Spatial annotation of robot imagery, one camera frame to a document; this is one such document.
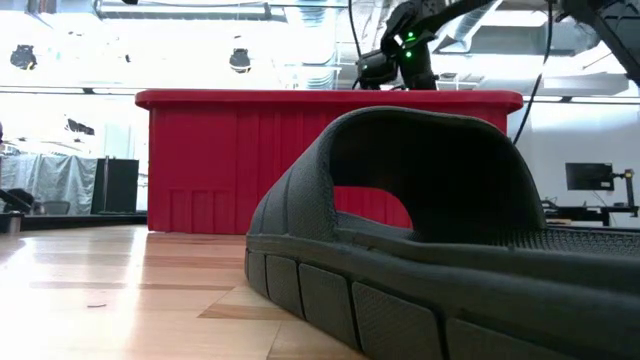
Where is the black computer monitor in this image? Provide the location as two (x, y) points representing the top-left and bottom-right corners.
(565, 161), (616, 192)

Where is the large red plastic bin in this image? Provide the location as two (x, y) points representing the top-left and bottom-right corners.
(134, 88), (525, 236)

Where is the black left aluminium frame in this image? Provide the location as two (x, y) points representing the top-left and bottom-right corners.
(0, 187), (149, 235)

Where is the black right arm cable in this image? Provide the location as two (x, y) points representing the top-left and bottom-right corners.
(511, 0), (555, 147)

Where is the black wall-mounted object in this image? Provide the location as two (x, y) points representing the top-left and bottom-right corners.
(66, 117), (97, 137)

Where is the black cabinet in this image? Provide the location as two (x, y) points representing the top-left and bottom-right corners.
(90, 157), (141, 215)

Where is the dark background desk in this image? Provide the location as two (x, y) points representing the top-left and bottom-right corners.
(542, 199), (640, 229)

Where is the black rubber slide sandal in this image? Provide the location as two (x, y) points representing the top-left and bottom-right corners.
(243, 105), (640, 360)

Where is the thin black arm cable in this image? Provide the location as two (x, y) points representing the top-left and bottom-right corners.
(346, 0), (365, 64)

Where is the silver spiral ceiling duct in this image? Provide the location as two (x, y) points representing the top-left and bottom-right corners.
(429, 0), (506, 54)

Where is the black hanging ceiling lamp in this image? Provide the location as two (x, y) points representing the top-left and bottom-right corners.
(228, 47), (253, 75)
(9, 43), (39, 72)

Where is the grey tarp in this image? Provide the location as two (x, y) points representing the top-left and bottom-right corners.
(0, 152), (100, 216)

